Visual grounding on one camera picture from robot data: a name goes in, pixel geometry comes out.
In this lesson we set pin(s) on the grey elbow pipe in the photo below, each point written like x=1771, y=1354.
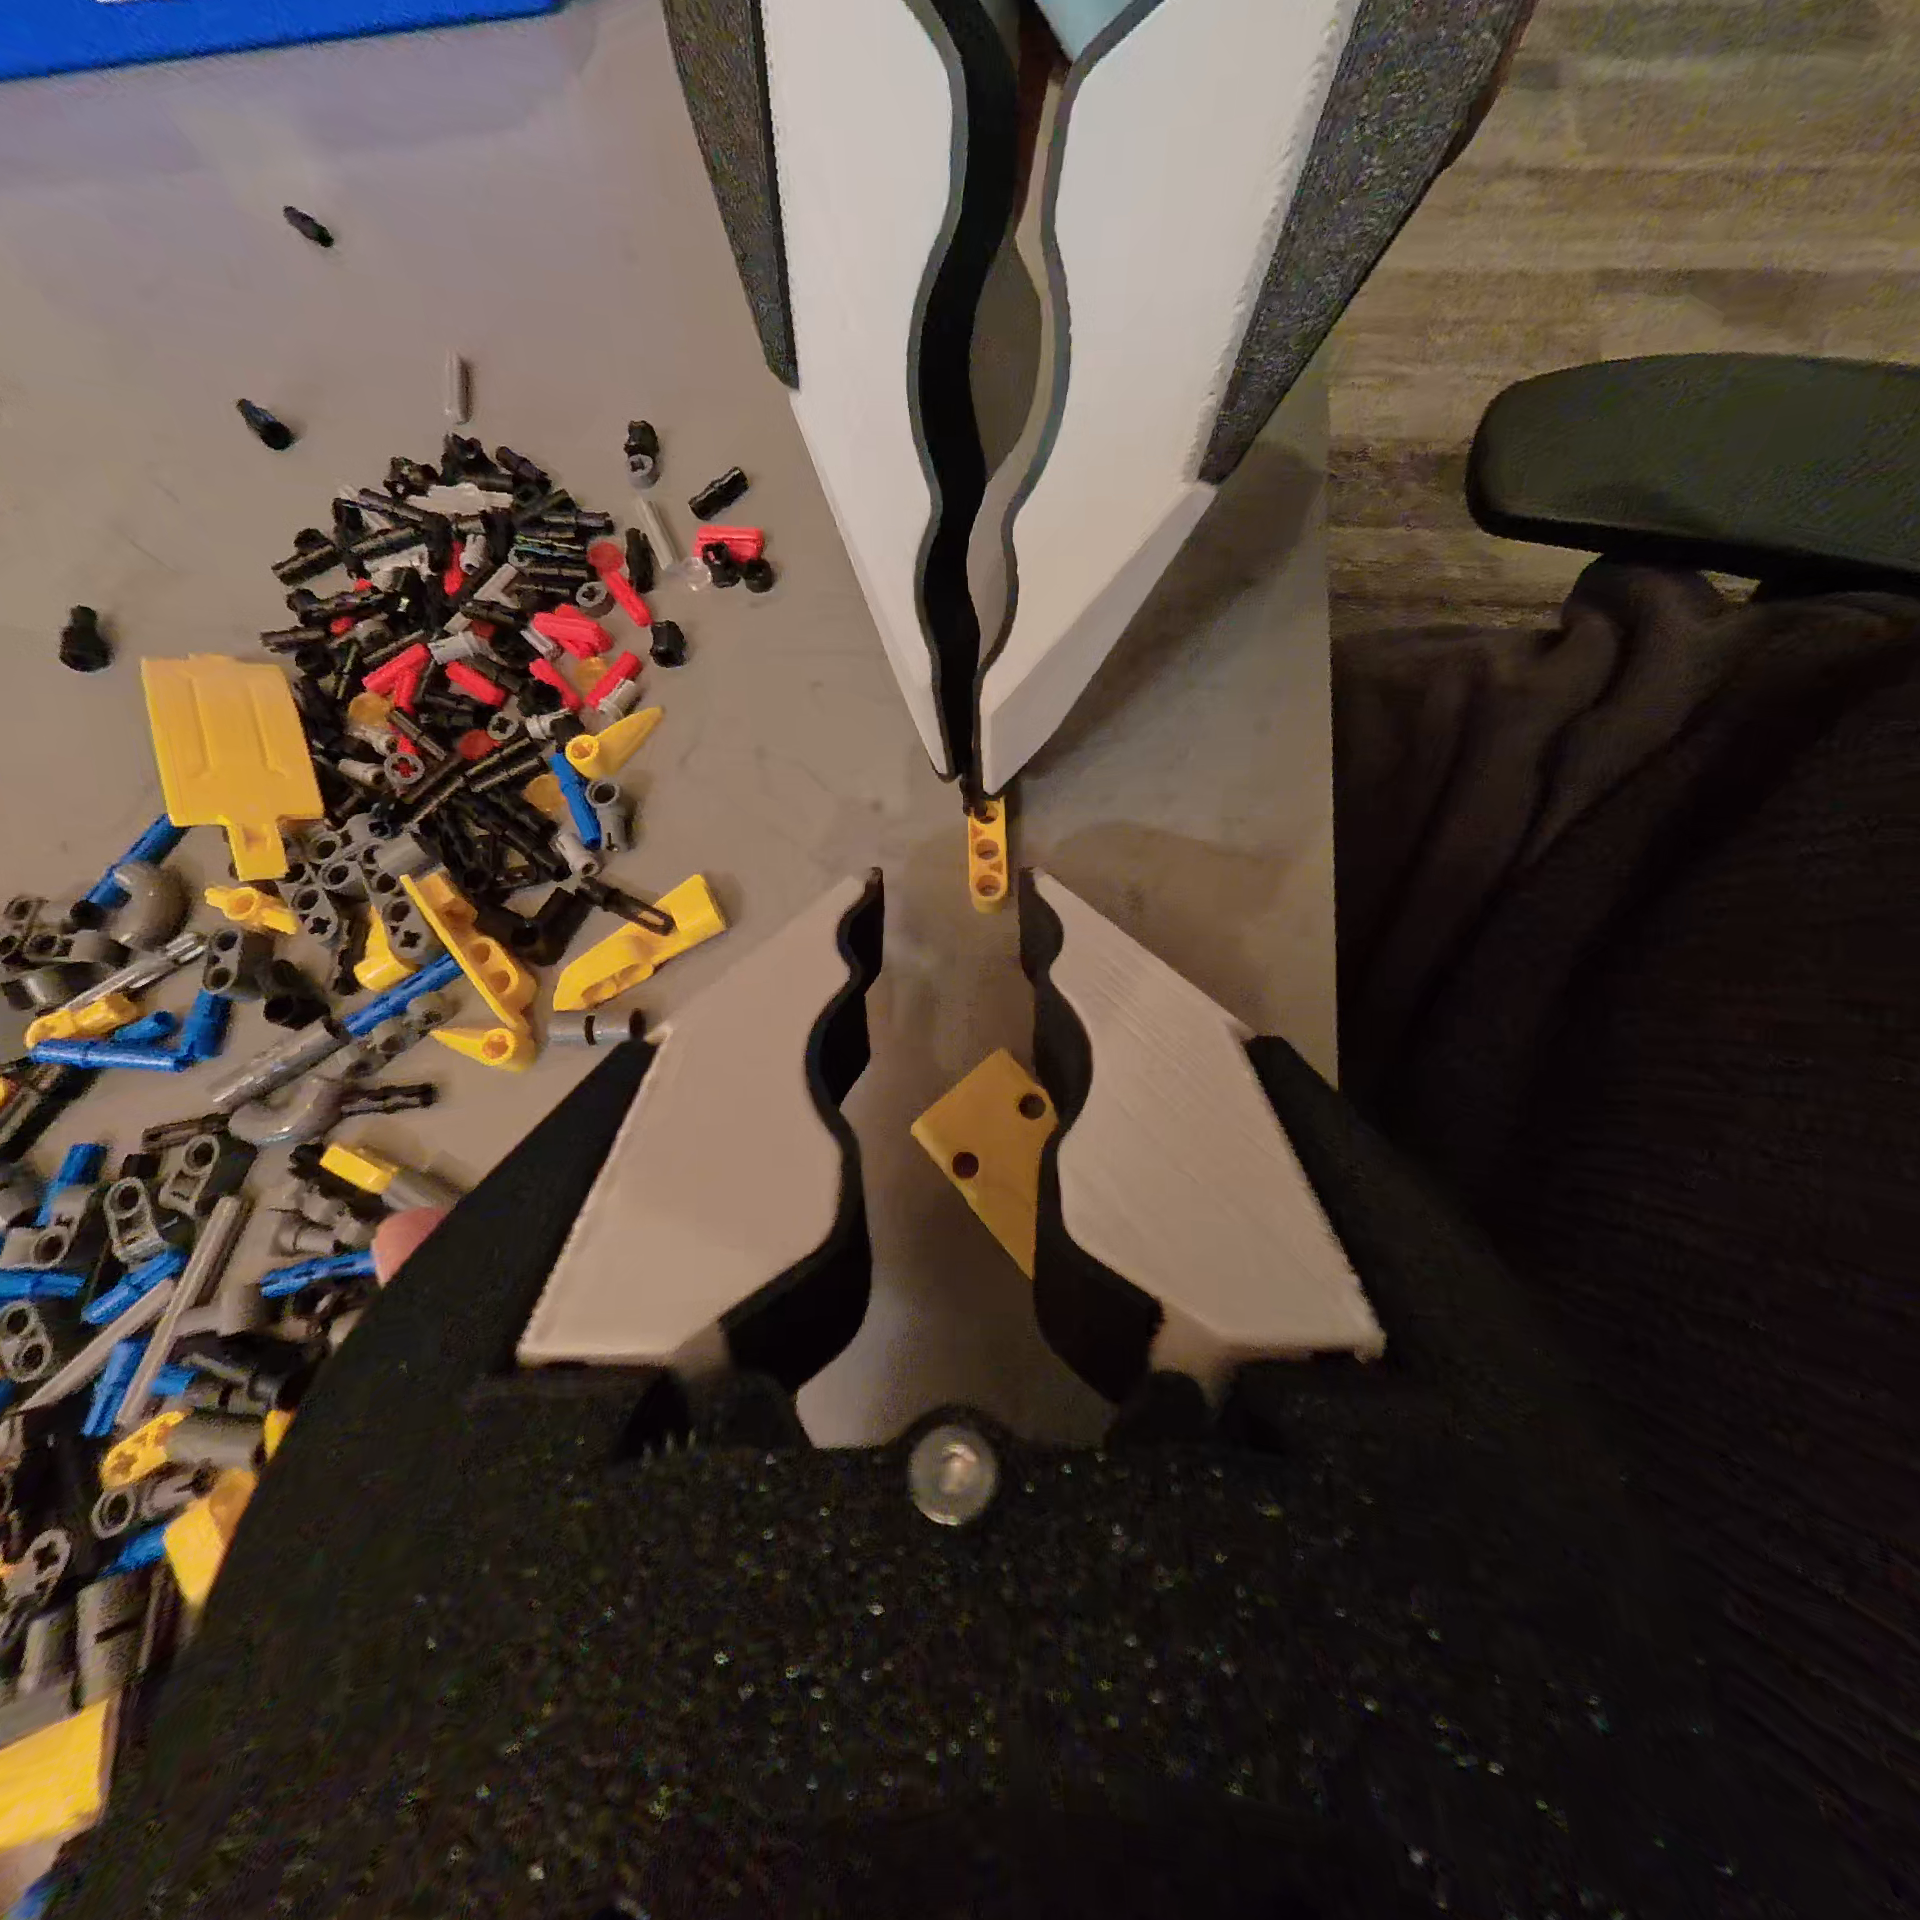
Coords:
x=283, y=1115

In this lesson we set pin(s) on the yellow perforated block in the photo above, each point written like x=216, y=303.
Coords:
x=996, y=1141

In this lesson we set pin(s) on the heap of assorted building parts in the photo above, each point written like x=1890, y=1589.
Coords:
x=128, y=1202

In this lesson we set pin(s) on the light grey axle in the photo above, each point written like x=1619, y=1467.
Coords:
x=657, y=530
x=456, y=387

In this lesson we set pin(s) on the yellow curved fairing piece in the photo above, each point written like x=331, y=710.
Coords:
x=644, y=954

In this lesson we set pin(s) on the black long pin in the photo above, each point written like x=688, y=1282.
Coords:
x=381, y=1101

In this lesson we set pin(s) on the pile of black red pins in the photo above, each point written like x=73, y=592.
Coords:
x=450, y=599

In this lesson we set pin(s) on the person's left hand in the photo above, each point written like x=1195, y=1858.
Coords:
x=408, y=1243

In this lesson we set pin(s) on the person's black knit sweater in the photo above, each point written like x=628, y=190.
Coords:
x=1724, y=1202

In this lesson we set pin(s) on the black chair armrest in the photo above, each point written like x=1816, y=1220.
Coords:
x=1694, y=451

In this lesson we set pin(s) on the grey cylinder connector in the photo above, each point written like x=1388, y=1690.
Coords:
x=592, y=1031

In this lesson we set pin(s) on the blue short axle pin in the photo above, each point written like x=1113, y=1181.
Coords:
x=579, y=797

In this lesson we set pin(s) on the blue long axle connector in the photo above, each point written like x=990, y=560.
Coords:
x=398, y=1003

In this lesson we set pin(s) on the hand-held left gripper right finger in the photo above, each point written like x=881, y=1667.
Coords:
x=1200, y=1202

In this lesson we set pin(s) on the yellow ribbed panel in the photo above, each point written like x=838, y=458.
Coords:
x=224, y=751

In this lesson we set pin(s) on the black grey pin connector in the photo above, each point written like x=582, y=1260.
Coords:
x=642, y=451

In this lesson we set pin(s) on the yellow long perforated beam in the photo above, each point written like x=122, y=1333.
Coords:
x=987, y=896

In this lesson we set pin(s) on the yellow angled liftarm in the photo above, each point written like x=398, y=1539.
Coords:
x=474, y=944

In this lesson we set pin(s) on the black thin link rod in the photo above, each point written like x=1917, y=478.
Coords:
x=628, y=901

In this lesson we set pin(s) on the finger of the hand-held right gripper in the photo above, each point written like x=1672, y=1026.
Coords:
x=856, y=300
x=1170, y=270

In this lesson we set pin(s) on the black stray pin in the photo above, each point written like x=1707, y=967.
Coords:
x=262, y=424
x=306, y=226
x=715, y=491

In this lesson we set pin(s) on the yellow pointed tooth piece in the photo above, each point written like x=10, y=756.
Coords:
x=618, y=746
x=486, y=1048

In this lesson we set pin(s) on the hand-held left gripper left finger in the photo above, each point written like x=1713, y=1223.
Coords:
x=690, y=1202

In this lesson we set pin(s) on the red pin pair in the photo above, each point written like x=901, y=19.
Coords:
x=729, y=540

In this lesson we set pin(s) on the person's dark trousers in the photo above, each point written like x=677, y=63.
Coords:
x=1500, y=706

